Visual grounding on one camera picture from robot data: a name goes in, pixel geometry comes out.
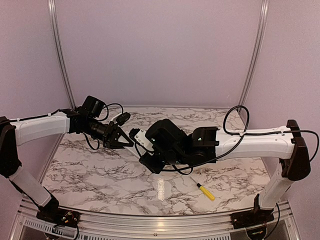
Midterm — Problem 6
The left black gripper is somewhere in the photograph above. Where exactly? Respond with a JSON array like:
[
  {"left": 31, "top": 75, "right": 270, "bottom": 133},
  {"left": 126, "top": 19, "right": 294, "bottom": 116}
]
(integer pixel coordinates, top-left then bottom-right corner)
[{"left": 85, "top": 117, "right": 134, "bottom": 149}]

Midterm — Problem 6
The white remote control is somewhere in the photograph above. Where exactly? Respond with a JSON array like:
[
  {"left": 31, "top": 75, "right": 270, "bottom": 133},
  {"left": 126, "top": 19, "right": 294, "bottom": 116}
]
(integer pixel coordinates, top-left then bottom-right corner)
[{"left": 111, "top": 113, "right": 139, "bottom": 159}]

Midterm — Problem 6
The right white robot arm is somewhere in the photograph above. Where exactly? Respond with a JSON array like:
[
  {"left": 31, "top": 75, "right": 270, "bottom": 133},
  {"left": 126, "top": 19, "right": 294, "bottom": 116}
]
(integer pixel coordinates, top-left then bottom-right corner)
[{"left": 133, "top": 119, "right": 311, "bottom": 224}]

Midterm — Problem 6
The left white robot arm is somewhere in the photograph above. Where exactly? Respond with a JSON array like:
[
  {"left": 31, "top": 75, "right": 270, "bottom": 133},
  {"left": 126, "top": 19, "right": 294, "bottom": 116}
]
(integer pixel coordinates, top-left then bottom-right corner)
[{"left": 0, "top": 96, "right": 134, "bottom": 223}]

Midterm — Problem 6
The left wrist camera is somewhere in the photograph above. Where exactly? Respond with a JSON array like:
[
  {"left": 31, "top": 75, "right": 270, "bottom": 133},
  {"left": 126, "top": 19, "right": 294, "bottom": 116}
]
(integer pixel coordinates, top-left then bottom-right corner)
[{"left": 115, "top": 112, "right": 131, "bottom": 126}]

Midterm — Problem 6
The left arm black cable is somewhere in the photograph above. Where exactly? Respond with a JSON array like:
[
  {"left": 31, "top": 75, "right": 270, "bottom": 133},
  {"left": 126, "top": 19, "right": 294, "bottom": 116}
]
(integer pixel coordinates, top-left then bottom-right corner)
[{"left": 9, "top": 103, "right": 125, "bottom": 151}]

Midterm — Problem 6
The yellow handled screwdriver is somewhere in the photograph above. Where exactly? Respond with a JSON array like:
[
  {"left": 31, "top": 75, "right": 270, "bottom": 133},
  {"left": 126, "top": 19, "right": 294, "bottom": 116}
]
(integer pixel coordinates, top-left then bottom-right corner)
[{"left": 189, "top": 176, "right": 215, "bottom": 201}]

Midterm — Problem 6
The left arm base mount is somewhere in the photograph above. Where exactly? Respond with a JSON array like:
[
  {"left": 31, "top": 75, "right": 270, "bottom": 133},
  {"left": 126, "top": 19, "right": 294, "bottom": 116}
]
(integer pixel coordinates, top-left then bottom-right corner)
[{"left": 36, "top": 208, "right": 80, "bottom": 228}]

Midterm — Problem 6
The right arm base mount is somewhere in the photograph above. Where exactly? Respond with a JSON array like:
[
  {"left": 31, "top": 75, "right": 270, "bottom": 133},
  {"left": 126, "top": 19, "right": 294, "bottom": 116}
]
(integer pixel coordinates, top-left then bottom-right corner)
[{"left": 231, "top": 209, "right": 275, "bottom": 229}]

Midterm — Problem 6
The front aluminium rail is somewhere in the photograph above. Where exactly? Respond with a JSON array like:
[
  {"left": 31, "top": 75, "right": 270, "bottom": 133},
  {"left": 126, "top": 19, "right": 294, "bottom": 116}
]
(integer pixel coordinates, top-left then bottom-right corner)
[{"left": 9, "top": 199, "right": 301, "bottom": 240}]

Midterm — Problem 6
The left aluminium frame post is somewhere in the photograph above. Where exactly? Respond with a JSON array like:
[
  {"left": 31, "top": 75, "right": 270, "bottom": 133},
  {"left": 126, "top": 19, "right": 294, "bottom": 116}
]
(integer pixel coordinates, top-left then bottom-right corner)
[{"left": 47, "top": 0, "right": 76, "bottom": 109}]

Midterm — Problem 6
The aluminium frame post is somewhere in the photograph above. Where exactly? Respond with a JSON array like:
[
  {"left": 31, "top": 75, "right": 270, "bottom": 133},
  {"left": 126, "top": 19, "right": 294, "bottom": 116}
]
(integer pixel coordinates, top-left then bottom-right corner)
[
  {"left": 238, "top": 0, "right": 270, "bottom": 105},
  {"left": 47, "top": 0, "right": 76, "bottom": 109}
]

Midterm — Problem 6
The right aluminium frame post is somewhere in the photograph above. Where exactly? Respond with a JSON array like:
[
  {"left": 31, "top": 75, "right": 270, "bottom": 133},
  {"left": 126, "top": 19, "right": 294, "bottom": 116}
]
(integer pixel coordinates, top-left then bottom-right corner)
[{"left": 238, "top": 0, "right": 270, "bottom": 105}]

